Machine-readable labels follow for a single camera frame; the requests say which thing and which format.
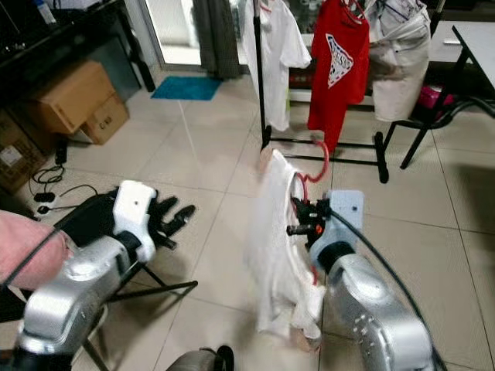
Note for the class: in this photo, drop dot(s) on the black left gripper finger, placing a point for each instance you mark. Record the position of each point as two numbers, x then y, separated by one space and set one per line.
167 209
184 218

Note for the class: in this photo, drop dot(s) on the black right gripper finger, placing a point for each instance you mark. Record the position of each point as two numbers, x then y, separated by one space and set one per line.
302 209
298 229

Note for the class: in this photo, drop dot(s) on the white short sleeve shirt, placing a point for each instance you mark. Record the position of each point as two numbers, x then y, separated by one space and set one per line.
278 255

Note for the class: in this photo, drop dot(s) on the red clothes hanger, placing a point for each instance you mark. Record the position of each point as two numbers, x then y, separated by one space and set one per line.
325 162

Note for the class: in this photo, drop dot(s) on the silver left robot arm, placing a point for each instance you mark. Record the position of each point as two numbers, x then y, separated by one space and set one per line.
69 301

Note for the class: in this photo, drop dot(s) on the pink sleeved person forearm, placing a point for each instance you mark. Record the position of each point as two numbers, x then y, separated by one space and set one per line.
31 247

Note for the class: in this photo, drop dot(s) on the red T-shirt triangle print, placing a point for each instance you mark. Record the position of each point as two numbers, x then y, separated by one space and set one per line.
332 116

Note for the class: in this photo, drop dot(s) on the black power adapter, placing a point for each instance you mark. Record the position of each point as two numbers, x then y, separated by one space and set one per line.
61 151

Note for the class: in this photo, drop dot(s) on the teal floor mat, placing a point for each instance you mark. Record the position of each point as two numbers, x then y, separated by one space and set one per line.
186 88

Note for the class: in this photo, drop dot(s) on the white power strip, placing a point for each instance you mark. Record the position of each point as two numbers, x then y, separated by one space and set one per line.
44 199

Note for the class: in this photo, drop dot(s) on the grey robot leg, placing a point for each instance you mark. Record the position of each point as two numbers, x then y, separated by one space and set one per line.
193 362

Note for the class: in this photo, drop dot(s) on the white T-shirt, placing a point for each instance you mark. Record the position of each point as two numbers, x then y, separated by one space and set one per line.
282 62

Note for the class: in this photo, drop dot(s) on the large plain cardboard box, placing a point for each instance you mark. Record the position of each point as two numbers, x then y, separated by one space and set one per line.
73 93

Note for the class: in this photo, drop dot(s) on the cardboard box white label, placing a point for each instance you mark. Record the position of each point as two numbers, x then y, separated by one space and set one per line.
19 154

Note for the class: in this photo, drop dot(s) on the beige garment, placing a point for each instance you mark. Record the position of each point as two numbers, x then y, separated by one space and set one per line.
398 69

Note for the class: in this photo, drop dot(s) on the pink container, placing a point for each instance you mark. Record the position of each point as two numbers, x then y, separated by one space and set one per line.
431 96

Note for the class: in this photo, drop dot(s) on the grey curtain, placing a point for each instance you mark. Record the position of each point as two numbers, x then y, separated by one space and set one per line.
216 39

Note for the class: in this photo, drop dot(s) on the black desk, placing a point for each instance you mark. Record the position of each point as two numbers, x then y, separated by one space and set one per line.
77 31

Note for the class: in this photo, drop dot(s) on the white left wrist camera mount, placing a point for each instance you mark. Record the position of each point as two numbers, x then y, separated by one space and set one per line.
135 209

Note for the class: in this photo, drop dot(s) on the black clothes rack chrome rail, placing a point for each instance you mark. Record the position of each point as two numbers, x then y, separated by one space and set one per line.
260 77

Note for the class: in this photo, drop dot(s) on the black metal frame chair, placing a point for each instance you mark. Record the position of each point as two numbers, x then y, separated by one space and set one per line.
445 114

